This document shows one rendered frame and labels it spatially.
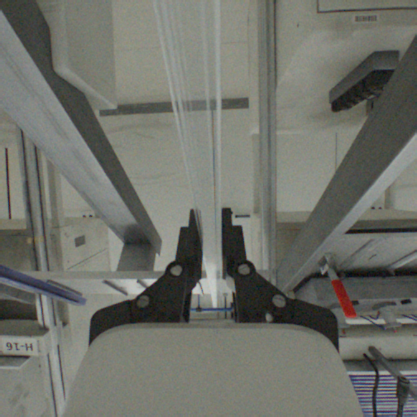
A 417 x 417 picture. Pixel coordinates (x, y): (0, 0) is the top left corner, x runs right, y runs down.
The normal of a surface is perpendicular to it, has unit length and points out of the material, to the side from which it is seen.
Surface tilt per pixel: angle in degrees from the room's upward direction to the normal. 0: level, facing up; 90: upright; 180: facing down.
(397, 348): 90
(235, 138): 90
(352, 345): 90
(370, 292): 133
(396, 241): 43
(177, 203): 90
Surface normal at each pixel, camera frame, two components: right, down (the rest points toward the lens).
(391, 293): -0.05, -0.61
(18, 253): -0.04, 0.09
